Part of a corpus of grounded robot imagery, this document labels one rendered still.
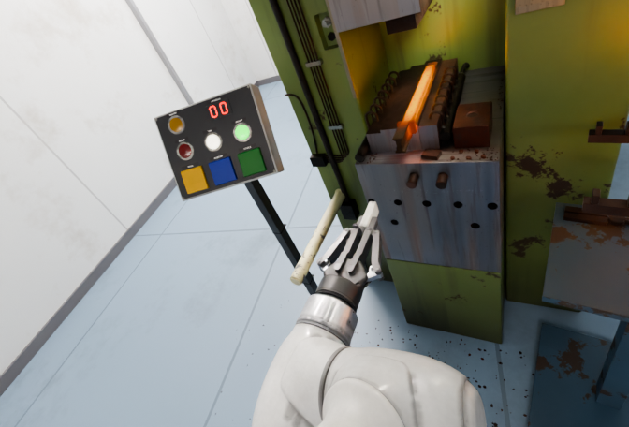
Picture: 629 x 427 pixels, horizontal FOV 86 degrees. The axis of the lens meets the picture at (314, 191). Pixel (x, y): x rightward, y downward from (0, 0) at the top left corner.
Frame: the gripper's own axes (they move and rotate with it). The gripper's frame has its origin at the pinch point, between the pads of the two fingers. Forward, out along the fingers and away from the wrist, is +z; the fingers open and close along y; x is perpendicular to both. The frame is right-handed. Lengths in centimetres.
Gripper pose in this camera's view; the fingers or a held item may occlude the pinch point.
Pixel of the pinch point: (369, 218)
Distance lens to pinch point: 69.8
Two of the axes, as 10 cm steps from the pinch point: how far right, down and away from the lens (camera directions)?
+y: 8.6, 0.2, -5.2
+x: -3.3, -7.5, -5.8
